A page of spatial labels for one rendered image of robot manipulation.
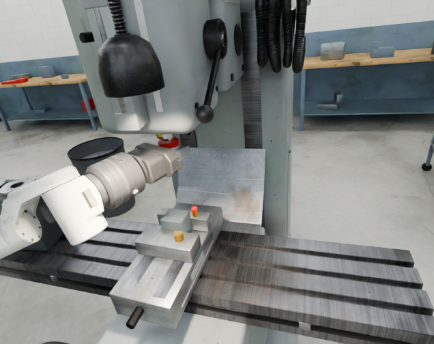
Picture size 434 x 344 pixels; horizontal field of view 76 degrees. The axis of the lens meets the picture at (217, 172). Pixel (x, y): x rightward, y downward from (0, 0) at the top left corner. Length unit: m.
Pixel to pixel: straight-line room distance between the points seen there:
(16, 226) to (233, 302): 0.46
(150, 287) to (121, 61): 0.48
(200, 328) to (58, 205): 0.45
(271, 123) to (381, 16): 3.97
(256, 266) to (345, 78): 4.26
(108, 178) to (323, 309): 0.51
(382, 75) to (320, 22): 1.18
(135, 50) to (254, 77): 0.61
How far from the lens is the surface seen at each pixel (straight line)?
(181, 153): 0.61
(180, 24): 0.48
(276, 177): 1.02
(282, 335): 1.51
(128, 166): 0.53
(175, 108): 0.49
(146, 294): 0.66
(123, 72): 0.33
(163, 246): 0.69
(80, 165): 2.56
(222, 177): 1.00
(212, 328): 0.76
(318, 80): 4.81
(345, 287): 0.75
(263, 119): 0.94
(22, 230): 0.55
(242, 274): 0.75
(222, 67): 0.65
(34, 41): 6.86
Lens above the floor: 1.49
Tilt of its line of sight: 28 degrees down
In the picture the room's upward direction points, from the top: 7 degrees counter-clockwise
